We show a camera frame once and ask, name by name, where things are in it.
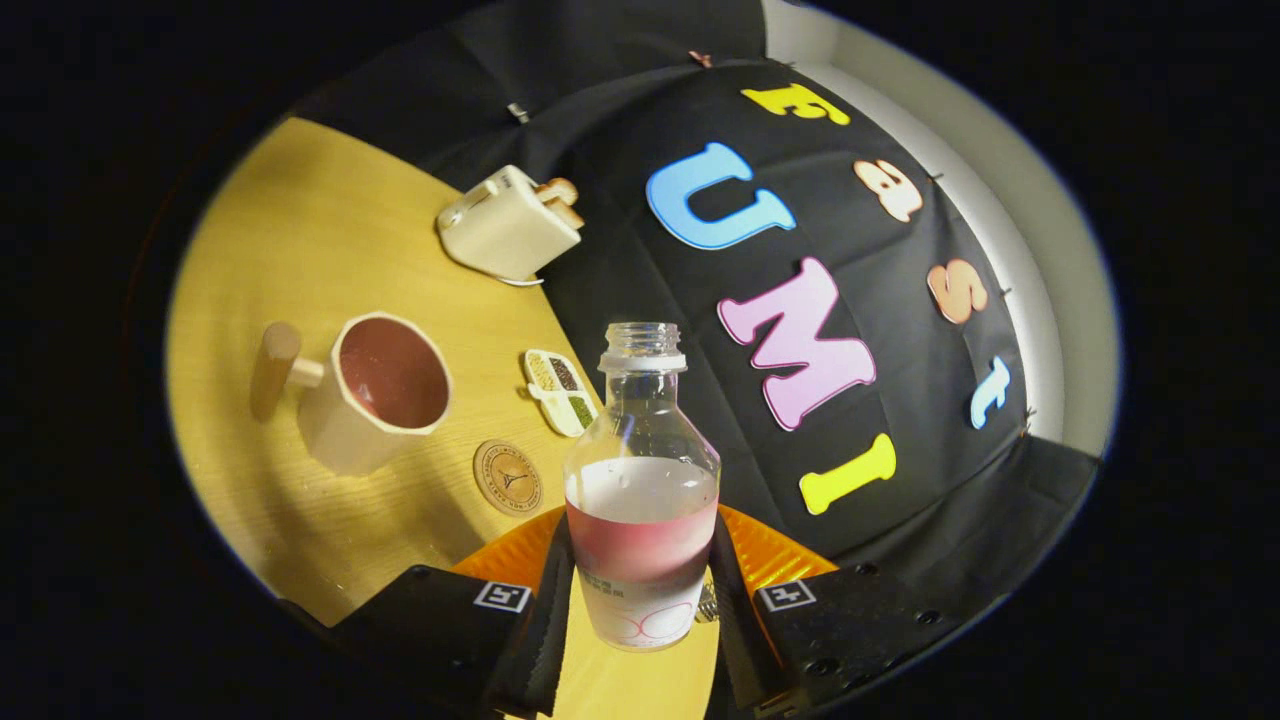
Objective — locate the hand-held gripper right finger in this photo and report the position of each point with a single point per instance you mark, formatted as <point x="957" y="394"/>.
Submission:
<point x="745" y="640"/>

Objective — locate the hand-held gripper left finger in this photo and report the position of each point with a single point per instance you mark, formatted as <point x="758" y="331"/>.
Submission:
<point x="540" y="650"/>

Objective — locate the clear juice bottle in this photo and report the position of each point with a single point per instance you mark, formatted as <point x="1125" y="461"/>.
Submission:
<point x="640" y="540"/>

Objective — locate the round brown coaster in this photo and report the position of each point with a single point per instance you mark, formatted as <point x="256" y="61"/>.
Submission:
<point x="508" y="478"/>

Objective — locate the white divided grain dish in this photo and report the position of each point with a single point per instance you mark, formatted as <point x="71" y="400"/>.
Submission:
<point x="560" y="395"/>

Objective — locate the black backdrop cloth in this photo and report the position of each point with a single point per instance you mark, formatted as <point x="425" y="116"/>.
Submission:
<point x="620" y="285"/>

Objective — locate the cream toaster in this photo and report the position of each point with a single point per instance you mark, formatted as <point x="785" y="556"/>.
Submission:
<point x="500" y="230"/>

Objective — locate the toast slice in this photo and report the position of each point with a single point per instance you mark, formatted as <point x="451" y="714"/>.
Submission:
<point x="570" y="213"/>
<point x="558" y="188"/>

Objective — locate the wooden table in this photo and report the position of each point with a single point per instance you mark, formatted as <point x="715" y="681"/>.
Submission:
<point x="260" y="250"/>

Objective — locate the silver cloth clip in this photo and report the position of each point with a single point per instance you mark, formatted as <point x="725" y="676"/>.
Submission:
<point x="518" y="113"/>

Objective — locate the pink cloth clip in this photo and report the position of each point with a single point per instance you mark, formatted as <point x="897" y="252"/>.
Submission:
<point x="700" y="59"/>

